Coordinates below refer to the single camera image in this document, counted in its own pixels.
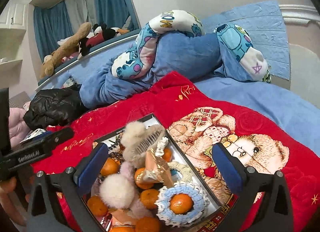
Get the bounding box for blue white crochet scrunchie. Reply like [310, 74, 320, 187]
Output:
[155, 182, 210, 227]

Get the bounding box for large front mandarin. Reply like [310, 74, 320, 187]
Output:
[134, 168, 154, 190]

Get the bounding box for person left hand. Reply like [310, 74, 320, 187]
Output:
[0, 177, 26, 227]

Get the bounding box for pink quilt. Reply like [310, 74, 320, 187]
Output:
[9, 108, 30, 149]

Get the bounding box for pink white fluffy hair claw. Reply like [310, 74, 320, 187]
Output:
[99, 162, 153, 219]

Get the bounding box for lone mandarin on blanket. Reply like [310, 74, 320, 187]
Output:
[170, 194, 194, 215]

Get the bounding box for red bear print blanket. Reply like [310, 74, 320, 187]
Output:
[33, 72, 319, 231]

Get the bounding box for beige fluffy hair claw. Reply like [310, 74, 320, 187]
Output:
[120, 121, 165, 169]

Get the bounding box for black puffer jacket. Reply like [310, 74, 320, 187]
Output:
[23, 84, 88, 130]

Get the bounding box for black shallow box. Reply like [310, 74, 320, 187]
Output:
[85, 115, 221, 231]

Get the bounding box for mandarin in box front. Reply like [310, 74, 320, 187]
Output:
[140, 189, 159, 210]

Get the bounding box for tall pyramid snack packet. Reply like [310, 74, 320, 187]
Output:
[143, 149, 174, 188]

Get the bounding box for long brown plush toy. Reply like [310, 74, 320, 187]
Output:
[40, 22, 92, 79]

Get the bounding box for blue fleece blanket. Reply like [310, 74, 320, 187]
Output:
[79, 9, 272, 109]

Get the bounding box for mickey mouse plush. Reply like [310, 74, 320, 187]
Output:
[78, 23, 120, 60]

